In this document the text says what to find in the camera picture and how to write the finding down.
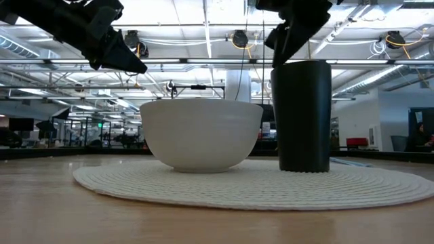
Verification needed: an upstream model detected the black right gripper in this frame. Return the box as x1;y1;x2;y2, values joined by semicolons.
254;0;344;68

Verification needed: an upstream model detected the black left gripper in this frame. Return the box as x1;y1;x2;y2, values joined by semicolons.
0;0;149;75

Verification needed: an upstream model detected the black ribbed cup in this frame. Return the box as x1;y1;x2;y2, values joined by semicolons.
270;60;333;174

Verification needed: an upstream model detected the white ceramic bowl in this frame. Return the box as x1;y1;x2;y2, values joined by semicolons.
139;98;264;174

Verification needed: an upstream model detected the white pillar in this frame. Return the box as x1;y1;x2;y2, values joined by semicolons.
224;69;252;103

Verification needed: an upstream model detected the long ceiling light strip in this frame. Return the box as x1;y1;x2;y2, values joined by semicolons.
0;58;434;66

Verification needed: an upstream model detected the black background monitor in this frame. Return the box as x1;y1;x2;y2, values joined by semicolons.
7;117;35;133

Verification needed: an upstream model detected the red bin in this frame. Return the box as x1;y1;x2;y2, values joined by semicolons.
345;137;370;150

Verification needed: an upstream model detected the grey bin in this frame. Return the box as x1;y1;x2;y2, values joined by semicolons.
390;135;410;153

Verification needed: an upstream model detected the large white plate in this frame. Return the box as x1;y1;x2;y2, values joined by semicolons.
72;158;434;211

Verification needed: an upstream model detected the person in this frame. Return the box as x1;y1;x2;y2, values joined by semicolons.
408;121;434;153

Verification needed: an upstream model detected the black ceiling cable reel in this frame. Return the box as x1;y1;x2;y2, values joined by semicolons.
123;29;151;59
231;29;250;49
385;30;407;50

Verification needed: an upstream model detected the black camera gantry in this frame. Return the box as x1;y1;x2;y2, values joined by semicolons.
165;80;226;100

